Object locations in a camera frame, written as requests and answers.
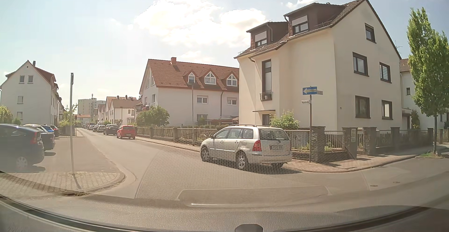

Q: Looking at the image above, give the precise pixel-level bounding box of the white house with orange roof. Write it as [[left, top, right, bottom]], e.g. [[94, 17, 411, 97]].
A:
[[139, 57, 240, 127]]

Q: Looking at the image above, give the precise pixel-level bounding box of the silver estate car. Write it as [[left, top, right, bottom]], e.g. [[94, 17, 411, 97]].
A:
[[200, 124, 293, 170]]

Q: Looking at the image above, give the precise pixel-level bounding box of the round green bush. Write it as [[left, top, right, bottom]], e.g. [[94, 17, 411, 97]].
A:
[[136, 105, 170, 127]]

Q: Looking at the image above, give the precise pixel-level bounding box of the grey asphalt road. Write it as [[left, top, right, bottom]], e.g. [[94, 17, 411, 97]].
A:
[[34, 128, 449, 211]]

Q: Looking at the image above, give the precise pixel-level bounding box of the cream house with brown dormers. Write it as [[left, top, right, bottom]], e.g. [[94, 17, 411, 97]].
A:
[[234, 0, 402, 131]]

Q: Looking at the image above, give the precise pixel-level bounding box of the red car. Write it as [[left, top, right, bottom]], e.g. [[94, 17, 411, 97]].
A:
[[116, 125, 136, 140]]

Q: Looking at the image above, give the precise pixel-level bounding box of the row of houses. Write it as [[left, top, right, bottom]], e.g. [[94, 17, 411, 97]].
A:
[[93, 95, 141, 126]]

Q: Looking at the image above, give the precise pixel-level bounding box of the metal fence with stone posts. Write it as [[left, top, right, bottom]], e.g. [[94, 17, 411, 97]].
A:
[[136, 126, 449, 163]]

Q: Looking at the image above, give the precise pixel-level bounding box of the car's own bonnet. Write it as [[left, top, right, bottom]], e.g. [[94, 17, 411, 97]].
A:
[[0, 186, 449, 232]]

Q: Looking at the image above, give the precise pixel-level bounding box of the row of parked cars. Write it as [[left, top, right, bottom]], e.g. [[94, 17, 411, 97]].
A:
[[81, 121, 106, 133]]

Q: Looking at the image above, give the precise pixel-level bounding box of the tall pale building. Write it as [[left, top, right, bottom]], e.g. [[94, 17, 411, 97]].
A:
[[77, 93, 106, 118]]

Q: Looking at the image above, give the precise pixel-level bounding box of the paved pavement with fence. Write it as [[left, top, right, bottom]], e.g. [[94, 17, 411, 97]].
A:
[[135, 136, 449, 173]]

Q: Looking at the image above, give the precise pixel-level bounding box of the grey sign pole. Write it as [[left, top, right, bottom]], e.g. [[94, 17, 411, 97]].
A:
[[69, 72, 76, 175]]

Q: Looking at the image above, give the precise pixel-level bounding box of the dark parked car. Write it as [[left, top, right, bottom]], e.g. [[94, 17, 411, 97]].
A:
[[23, 124, 61, 151]]

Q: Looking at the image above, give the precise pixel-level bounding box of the paved pavement corner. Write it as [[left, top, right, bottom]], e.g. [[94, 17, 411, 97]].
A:
[[0, 171, 126, 199]]

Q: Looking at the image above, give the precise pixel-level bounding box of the white building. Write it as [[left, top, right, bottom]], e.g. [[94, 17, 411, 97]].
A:
[[399, 58, 449, 130]]

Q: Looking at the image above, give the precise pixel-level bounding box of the white house with red roof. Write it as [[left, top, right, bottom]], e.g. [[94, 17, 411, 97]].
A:
[[0, 60, 61, 126]]

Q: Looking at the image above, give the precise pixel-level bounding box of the tall green tree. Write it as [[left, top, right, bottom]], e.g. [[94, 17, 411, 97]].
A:
[[407, 7, 449, 155]]

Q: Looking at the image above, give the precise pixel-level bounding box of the dark blue car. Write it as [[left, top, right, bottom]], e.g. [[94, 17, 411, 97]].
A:
[[0, 123, 45, 171]]

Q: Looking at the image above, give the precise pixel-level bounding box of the lamp post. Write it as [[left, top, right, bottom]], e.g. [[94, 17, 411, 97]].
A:
[[187, 82, 196, 127]]

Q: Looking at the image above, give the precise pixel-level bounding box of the blue arrow sign on post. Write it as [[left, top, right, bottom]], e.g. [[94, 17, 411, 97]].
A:
[[301, 86, 323, 163]]

